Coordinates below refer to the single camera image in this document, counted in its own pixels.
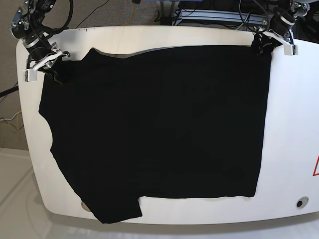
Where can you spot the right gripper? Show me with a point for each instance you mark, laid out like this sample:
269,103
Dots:
46,56

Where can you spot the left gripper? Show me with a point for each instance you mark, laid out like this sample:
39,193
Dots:
273,33

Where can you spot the black T-shirt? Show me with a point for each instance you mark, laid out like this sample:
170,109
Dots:
184,122

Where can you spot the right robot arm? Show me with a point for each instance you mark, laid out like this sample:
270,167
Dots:
27,26

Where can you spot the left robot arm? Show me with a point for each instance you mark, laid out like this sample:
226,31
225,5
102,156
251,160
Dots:
295,9

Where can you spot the red triangle warning sticker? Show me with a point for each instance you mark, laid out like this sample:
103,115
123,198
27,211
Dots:
316,170

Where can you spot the round table grommet hole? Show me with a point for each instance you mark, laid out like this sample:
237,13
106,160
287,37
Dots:
302,202

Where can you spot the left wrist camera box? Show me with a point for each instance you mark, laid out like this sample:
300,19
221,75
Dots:
290,49

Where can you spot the aluminium frame rail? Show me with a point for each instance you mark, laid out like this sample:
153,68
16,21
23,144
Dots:
227,19

